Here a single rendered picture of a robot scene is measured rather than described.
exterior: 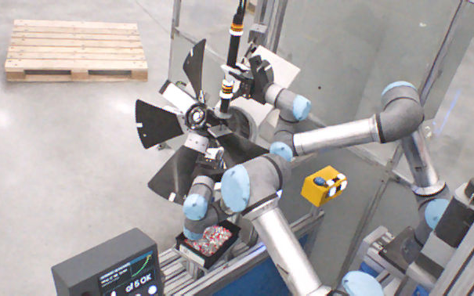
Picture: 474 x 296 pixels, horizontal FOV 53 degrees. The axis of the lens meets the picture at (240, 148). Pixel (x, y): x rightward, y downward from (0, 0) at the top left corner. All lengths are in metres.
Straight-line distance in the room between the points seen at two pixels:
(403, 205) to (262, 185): 1.19
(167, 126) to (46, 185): 1.54
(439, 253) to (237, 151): 0.80
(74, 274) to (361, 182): 1.56
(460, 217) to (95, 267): 0.95
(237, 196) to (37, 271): 1.86
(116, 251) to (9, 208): 2.03
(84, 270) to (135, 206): 1.97
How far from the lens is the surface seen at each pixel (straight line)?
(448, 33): 2.05
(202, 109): 1.93
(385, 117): 1.51
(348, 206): 2.56
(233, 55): 1.73
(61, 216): 3.22
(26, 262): 3.01
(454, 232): 1.42
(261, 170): 1.30
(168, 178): 1.95
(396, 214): 2.41
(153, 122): 2.11
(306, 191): 1.99
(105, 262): 1.32
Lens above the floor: 2.27
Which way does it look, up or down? 36 degrees down
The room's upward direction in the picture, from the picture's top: 11 degrees clockwise
